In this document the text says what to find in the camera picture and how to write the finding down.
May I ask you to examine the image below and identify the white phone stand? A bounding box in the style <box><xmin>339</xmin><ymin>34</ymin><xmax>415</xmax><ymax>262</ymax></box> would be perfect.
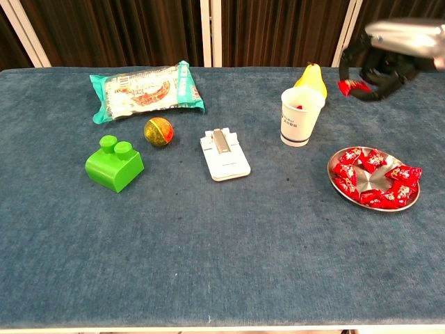
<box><xmin>200</xmin><ymin>127</ymin><xmax>252</xmax><ymax>183</ymax></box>

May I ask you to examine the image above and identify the blue table cloth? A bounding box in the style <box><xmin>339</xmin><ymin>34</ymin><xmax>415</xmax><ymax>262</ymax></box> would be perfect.
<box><xmin>0</xmin><ymin>65</ymin><xmax>445</xmax><ymax>330</ymax></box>

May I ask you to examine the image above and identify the silver metal plate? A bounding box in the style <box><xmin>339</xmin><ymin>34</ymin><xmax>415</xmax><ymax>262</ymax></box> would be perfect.
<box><xmin>327</xmin><ymin>145</ymin><xmax>421</xmax><ymax>212</ymax></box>

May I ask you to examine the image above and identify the yellow pear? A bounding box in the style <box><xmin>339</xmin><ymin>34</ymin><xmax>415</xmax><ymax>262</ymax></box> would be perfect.
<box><xmin>293</xmin><ymin>61</ymin><xmax>329</xmax><ymax>100</ymax></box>

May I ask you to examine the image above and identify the orange green ball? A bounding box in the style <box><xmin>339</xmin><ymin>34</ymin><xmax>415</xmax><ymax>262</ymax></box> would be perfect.
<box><xmin>143</xmin><ymin>117</ymin><xmax>175</xmax><ymax>148</ymax></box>

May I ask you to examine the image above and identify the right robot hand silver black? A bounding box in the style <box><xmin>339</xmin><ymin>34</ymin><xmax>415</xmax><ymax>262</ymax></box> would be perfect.
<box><xmin>339</xmin><ymin>17</ymin><xmax>445</xmax><ymax>103</ymax></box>

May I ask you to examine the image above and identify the teal snack bag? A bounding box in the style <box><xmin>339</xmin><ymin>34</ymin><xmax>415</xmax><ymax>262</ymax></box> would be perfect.
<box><xmin>89</xmin><ymin>60</ymin><xmax>207</xmax><ymax>125</ymax></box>

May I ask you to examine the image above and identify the green building block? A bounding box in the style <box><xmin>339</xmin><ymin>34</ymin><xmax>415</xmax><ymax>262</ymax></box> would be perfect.
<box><xmin>84</xmin><ymin>134</ymin><xmax>145</xmax><ymax>194</ymax></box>

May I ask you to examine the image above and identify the white frame post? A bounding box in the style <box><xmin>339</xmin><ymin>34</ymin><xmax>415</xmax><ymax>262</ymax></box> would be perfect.
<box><xmin>331</xmin><ymin>0</ymin><xmax>364</xmax><ymax>68</ymax></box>
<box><xmin>200</xmin><ymin>0</ymin><xmax>213</xmax><ymax>68</ymax></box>
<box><xmin>210</xmin><ymin>0</ymin><xmax>223</xmax><ymax>68</ymax></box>
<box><xmin>0</xmin><ymin>0</ymin><xmax>52</xmax><ymax>68</ymax></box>

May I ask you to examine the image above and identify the white paper cup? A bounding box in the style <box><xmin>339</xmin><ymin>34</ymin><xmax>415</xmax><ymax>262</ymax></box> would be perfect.
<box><xmin>280</xmin><ymin>86</ymin><xmax>327</xmax><ymax>148</ymax></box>

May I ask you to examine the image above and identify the dark curtain panel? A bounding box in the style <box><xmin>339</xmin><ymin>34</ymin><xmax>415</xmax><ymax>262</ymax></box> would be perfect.
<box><xmin>221</xmin><ymin>0</ymin><xmax>352</xmax><ymax>68</ymax></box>
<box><xmin>19</xmin><ymin>0</ymin><xmax>204</xmax><ymax>68</ymax></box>
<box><xmin>347</xmin><ymin>0</ymin><xmax>445</xmax><ymax>67</ymax></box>
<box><xmin>0</xmin><ymin>6</ymin><xmax>34</xmax><ymax>70</ymax></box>

